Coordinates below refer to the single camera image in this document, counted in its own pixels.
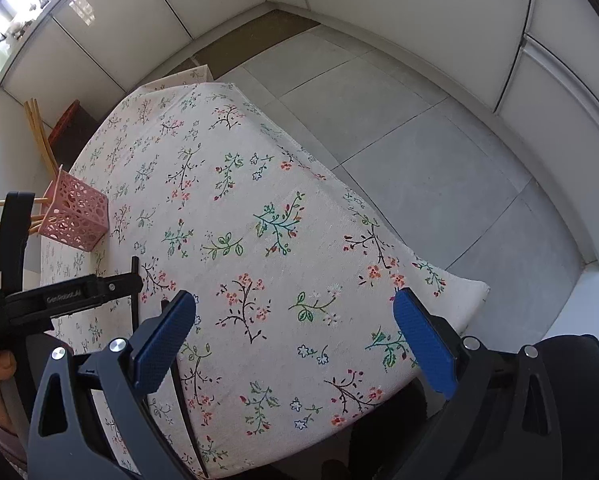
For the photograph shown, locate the black gold-banded chopstick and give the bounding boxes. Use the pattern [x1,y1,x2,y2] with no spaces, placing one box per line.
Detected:
[130,292,209,479]

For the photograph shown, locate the white kitchen cabinets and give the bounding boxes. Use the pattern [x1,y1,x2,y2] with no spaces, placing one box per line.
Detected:
[0,0,599,263]

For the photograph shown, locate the pink perforated utensil holder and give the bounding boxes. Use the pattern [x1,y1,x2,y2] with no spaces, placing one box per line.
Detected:
[39,167,109,252]

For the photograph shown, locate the red-lined dark trash bin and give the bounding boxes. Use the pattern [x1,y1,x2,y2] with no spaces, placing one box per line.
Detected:
[49,100,100,170]

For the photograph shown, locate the floral tablecloth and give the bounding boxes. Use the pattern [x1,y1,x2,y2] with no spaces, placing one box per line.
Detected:
[41,68,488,479]

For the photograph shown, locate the brown floor mat right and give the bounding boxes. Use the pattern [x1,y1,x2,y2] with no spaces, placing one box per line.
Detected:
[192,10,319,78]

